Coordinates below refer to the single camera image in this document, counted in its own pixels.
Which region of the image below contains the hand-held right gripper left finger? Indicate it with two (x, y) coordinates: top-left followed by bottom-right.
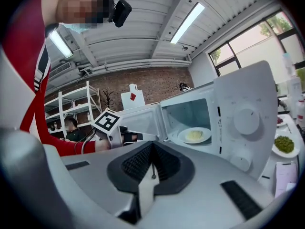
(106, 141), (153, 195)

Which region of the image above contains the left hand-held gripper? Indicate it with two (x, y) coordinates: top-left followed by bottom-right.
(91, 108), (139, 150)

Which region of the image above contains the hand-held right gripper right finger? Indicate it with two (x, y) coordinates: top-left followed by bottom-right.
(152, 141), (195, 196)

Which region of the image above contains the white microwave door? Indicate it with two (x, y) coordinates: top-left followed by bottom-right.
(115, 103), (165, 143)

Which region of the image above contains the yellow food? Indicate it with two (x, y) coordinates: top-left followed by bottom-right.
(185, 130), (204, 141)

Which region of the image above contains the white microwave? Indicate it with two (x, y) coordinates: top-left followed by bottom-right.
(114, 60), (278, 181)

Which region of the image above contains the person's left forearm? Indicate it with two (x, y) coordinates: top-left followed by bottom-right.
(39, 130), (112, 157)

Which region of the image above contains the white plate with red food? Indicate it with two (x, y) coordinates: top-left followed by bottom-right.
(276, 114), (290, 127)

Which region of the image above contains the white board with red diamond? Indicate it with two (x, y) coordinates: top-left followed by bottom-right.
(120, 83), (146, 111)

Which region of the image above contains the dark bare branch stand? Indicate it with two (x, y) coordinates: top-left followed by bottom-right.
(101, 88), (115, 110)

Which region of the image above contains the white metal shelf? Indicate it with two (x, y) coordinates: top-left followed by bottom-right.
(44, 81), (103, 138)

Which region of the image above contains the white ceiling pipe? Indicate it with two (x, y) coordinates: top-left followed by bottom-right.
(78, 58), (193, 75)

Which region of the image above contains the ceiling air vent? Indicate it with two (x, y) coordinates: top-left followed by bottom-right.
(49, 61), (72, 80)

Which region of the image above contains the white plate with green vegetables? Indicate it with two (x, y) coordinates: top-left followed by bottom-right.
(271, 130), (301, 158)

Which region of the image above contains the long ceiling light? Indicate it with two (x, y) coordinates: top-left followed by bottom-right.
(49, 30), (74, 59)
(169, 1), (206, 45)

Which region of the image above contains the person's red striped shirt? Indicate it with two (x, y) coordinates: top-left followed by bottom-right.
(0, 0), (72, 157)

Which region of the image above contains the white bottle with red label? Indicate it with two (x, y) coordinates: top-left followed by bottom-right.
(296, 100), (305, 129)

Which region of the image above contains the person's head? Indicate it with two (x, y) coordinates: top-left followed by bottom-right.
(56, 0), (115, 30)

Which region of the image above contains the white water dispenser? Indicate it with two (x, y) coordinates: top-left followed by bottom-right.
(282, 52), (303, 118)

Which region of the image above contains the black framed window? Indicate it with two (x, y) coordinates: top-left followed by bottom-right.
(208, 8), (305, 97)

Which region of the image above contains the left hand-held gripper cable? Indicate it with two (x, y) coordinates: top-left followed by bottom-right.
(74, 127), (96, 155)

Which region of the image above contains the black head-worn camera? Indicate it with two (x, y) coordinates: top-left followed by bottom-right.
(97, 0), (133, 29)

